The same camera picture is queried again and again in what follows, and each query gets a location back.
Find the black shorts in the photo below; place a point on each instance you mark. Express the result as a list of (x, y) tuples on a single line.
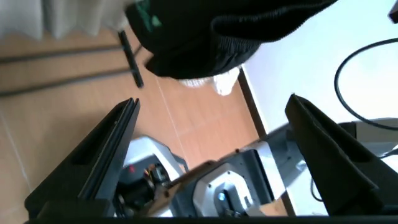
[(192, 40)]

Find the white curtain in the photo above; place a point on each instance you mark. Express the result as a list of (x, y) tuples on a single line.
[(62, 15)]

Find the black clothes rack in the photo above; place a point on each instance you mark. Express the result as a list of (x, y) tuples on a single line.
[(132, 65)]

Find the white garment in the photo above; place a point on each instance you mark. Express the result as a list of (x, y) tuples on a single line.
[(227, 82)]

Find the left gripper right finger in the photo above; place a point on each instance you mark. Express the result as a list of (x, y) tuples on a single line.
[(339, 174)]

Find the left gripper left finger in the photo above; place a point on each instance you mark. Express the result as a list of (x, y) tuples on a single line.
[(99, 165)]

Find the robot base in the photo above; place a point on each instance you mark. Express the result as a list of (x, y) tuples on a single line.
[(230, 186)]

